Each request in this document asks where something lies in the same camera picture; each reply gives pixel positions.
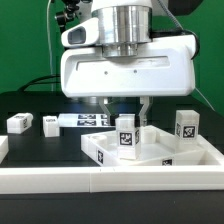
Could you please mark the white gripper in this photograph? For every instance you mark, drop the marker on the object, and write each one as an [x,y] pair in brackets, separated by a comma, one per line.
[163,67]

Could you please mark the white square table top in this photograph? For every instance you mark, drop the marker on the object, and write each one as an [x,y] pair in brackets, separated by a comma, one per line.
[158,148]

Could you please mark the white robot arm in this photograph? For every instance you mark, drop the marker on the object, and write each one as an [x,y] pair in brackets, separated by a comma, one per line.
[114,54]

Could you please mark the white sheet with tags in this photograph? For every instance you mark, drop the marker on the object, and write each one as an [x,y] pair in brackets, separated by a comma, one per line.
[83,120]

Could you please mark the white U-shaped fence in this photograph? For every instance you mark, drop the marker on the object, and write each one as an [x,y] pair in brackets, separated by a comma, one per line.
[110,179]

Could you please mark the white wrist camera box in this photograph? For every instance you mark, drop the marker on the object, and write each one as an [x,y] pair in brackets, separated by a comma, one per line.
[82,35]

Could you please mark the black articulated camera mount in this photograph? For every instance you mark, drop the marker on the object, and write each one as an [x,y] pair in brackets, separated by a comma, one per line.
[72,10]

